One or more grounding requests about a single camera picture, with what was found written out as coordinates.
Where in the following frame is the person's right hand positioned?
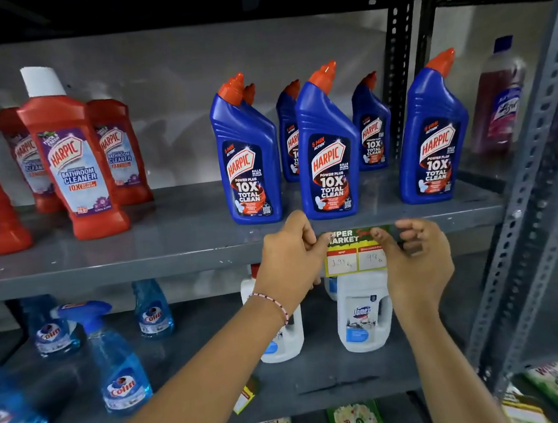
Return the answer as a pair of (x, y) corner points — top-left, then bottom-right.
(369, 214), (460, 329)

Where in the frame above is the person's left hand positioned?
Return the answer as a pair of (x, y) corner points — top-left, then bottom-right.
(247, 207), (342, 321)

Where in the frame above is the green yellow shelf price tag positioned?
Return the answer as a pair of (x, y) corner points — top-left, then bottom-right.
(321, 224), (399, 278)

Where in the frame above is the person's right forearm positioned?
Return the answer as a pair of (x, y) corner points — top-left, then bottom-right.
(396, 307), (514, 423)

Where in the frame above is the person's left forearm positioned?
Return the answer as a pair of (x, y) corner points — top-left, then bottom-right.
(67, 291), (300, 423)

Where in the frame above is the white cleaner jug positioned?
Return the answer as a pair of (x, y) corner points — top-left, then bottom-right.
(323, 275), (340, 303)
(332, 268), (398, 356)
(237, 260), (308, 366)

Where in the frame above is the group of blue cleaner bottles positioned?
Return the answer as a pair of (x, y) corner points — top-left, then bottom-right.
(205, 47), (478, 230)

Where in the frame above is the pink floor cleaner bottle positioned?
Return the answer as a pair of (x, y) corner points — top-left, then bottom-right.
(459, 34), (535, 157)

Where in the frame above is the grey metal shelf rack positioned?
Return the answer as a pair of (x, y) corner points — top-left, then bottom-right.
(0, 0), (558, 423)
(406, 0), (558, 402)

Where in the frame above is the blue glass cleaner spray bottle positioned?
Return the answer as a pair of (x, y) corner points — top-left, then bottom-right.
(19, 292), (83, 361)
(130, 277), (177, 342)
(0, 349), (49, 423)
(49, 295), (156, 422)

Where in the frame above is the beaded white red bracelet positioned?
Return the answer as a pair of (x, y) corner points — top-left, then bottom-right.
(247, 289), (290, 328)

